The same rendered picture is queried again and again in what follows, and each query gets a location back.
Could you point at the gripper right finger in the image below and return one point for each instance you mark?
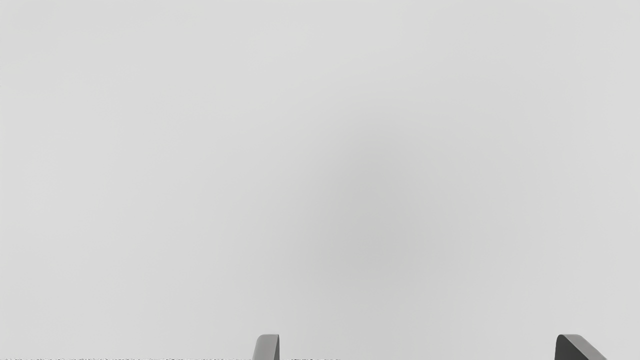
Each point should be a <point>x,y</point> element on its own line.
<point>574,349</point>

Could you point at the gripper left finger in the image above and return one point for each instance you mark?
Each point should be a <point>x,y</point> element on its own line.
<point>266,348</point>

